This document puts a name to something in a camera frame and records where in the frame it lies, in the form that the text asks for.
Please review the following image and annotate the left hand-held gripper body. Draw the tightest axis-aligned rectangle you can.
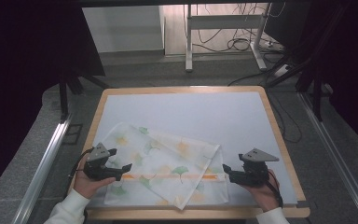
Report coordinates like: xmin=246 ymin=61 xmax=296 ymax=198
xmin=82 ymin=142 xmax=123 ymax=182

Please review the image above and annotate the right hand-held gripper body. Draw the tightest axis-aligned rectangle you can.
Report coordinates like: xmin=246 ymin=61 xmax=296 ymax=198
xmin=229 ymin=147 xmax=280 ymax=188

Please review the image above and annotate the white leaf-print cloth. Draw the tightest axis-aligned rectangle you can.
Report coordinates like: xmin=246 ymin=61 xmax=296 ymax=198
xmin=97 ymin=121 xmax=231 ymax=211

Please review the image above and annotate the person's left hand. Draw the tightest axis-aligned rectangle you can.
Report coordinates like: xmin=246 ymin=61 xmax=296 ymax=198
xmin=73 ymin=161 xmax=119 ymax=200

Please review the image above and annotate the person's right hand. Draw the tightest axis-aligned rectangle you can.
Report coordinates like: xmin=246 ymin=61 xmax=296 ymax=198
xmin=241 ymin=168 xmax=282 ymax=213

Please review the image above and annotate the black floor plate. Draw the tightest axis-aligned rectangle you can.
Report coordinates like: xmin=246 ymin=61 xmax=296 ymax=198
xmin=62 ymin=123 xmax=84 ymax=146

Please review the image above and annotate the wooden-framed white work board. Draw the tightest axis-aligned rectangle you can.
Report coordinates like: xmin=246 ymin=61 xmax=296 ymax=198
xmin=87 ymin=91 xmax=298 ymax=209

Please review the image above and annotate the black metal stand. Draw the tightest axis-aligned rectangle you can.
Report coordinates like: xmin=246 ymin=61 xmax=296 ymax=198
xmin=58 ymin=71 xmax=111 ymax=123
xmin=265 ymin=4 xmax=334 ymax=122

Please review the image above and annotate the white power strip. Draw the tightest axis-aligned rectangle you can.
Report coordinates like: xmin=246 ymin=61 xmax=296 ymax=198
xmin=260 ymin=40 xmax=284 ymax=52
xmin=273 ymin=63 xmax=293 ymax=78

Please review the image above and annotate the white panel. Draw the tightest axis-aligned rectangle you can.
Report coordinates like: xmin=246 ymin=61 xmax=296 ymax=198
xmin=82 ymin=5 xmax=166 ymax=54

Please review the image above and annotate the black curtain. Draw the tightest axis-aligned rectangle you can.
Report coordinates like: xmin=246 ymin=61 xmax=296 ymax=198
xmin=292 ymin=0 xmax=358 ymax=157
xmin=0 ymin=0 xmax=106 ymax=203

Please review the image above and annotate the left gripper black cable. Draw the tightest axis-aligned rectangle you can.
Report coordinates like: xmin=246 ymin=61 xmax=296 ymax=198
xmin=69 ymin=147 xmax=95 ymax=180

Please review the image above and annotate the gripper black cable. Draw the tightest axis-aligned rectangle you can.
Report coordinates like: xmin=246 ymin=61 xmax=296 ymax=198
xmin=264 ymin=170 xmax=284 ymax=209
xmin=69 ymin=147 xmax=95 ymax=180

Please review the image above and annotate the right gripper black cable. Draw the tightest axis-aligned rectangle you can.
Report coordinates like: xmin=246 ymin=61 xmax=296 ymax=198
xmin=264 ymin=170 xmax=284 ymax=209

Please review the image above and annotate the aluminium rail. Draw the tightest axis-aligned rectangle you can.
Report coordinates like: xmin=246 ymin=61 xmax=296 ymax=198
xmin=10 ymin=116 xmax=74 ymax=224
xmin=297 ymin=92 xmax=358 ymax=224

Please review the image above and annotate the thin black looped cable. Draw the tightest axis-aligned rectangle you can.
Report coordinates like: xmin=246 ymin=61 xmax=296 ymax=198
xmin=268 ymin=92 xmax=303 ymax=144

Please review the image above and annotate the black floor cable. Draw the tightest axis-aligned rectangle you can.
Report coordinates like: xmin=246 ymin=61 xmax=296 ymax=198
xmin=227 ymin=69 xmax=278 ymax=87

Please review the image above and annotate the tangle of black floor cables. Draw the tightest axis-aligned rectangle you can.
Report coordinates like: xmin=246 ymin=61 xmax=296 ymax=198
xmin=192 ymin=3 xmax=287 ymax=54

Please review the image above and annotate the white metal desk frame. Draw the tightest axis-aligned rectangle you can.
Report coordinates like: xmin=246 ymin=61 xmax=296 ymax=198
xmin=185 ymin=3 xmax=269 ymax=73

